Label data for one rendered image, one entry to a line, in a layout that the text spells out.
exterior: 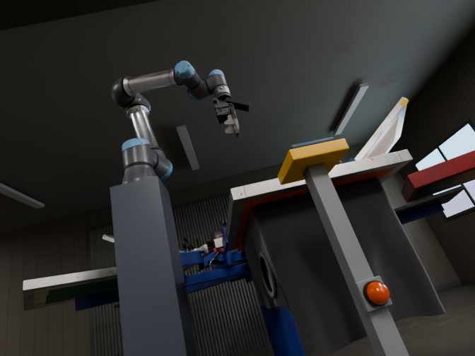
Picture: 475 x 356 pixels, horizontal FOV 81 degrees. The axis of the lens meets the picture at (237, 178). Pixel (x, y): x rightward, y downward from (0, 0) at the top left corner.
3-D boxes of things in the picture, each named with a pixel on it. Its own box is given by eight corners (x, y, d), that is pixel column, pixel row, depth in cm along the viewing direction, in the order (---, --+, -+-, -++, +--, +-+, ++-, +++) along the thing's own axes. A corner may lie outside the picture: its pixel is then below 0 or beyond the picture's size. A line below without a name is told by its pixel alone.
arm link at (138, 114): (138, 178, 122) (113, 93, 145) (157, 188, 135) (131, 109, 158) (160, 164, 120) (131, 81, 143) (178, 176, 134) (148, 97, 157)
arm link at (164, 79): (101, 74, 135) (191, 54, 120) (117, 87, 145) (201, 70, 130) (97, 94, 132) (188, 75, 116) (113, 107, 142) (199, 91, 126)
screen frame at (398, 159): (413, 159, 87) (407, 149, 88) (233, 200, 77) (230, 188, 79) (325, 226, 158) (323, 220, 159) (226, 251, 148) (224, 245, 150)
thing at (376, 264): (452, 312, 76) (380, 176, 93) (301, 364, 69) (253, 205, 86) (444, 312, 79) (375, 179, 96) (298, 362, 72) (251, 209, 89)
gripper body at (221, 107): (219, 126, 128) (213, 105, 133) (237, 121, 129) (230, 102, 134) (218, 116, 121) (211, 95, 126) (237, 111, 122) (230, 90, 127)
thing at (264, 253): (319, 323, 75) (277, 202, 89) (289, 333, 74) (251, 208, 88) (283, 318, 116) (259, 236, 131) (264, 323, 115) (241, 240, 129)
